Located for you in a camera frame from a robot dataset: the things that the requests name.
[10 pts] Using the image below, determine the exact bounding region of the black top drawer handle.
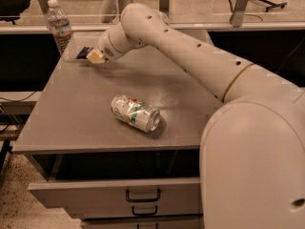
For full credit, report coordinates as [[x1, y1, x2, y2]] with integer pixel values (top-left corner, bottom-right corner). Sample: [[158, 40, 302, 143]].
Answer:
[[125, 189, 161, 203]]

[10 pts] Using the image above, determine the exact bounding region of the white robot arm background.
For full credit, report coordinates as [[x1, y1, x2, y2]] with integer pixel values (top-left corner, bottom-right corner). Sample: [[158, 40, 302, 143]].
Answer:
[[100, 0, 133, 23]]

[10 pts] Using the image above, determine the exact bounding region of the black drawer handle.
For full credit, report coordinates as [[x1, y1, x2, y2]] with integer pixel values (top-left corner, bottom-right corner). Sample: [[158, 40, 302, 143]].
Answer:
[[132, 205, 158, 217], [125, 189, 161, 203]]

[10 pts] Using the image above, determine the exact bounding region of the dark blue rxbar wrapper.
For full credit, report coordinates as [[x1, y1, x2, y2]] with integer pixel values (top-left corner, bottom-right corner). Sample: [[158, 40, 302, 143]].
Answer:
[[76, 47, 92, 59]]

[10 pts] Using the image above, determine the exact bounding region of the white green soda can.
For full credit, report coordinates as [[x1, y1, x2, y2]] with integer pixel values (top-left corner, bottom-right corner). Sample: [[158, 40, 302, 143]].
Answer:
[[111, 94, 161, 133]]

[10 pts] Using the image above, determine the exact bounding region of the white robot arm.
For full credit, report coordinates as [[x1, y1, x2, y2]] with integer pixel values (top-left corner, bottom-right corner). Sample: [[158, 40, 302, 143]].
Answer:
[[97, 3, 305, 229]]

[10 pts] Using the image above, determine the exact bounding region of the black office chair left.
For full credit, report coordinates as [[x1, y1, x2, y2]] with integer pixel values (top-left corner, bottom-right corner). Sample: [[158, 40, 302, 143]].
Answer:
[[0, 0, 31, 24]]

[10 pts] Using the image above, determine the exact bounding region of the clear plastic water bottle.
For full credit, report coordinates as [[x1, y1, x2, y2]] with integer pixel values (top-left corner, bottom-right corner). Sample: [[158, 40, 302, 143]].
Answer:
[[47, 0, 77, 61]]

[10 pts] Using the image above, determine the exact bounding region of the grey cabinet top drawer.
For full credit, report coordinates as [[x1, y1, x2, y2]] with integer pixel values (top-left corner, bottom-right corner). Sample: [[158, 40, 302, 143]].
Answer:
[[29, 177, 202, 213]]

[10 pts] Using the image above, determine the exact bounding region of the grey metal bracket right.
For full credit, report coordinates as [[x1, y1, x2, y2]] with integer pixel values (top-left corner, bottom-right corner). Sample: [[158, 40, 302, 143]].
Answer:
[[230, 0, 249, 27]]

